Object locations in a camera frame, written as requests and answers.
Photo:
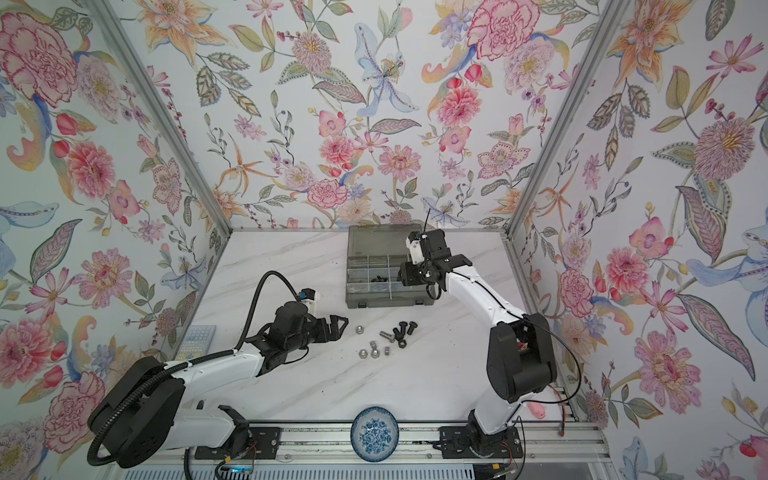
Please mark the grey compartment organizer box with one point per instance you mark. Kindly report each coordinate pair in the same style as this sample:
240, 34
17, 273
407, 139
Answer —
379, 250

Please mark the blue patterned ceramic plate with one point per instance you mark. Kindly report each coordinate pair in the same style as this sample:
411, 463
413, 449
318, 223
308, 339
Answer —
374, 434

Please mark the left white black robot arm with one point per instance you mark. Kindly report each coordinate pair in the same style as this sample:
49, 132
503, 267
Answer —
158, 406

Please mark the silver hex bolt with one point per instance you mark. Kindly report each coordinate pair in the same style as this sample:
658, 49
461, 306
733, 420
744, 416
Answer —
388, 336

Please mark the yellow grey calculator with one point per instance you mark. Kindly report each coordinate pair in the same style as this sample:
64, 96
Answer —
196, 343

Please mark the pink small toy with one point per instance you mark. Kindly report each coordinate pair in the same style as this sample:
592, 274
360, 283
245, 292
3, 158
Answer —
537, 410

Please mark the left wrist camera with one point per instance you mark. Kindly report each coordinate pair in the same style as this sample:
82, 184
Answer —
307, 296

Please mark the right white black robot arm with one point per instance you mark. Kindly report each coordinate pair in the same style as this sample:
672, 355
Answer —
520, 361

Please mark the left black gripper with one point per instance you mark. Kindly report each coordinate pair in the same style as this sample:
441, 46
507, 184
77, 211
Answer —
324, 334

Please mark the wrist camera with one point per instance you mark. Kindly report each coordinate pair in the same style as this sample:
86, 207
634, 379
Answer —
415, 251
307, 296

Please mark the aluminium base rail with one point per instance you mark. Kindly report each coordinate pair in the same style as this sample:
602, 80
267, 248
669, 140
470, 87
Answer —
289, 444

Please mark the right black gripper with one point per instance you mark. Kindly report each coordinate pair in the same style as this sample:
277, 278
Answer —
408, 276

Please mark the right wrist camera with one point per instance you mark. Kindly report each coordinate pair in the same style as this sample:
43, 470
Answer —
415, 251

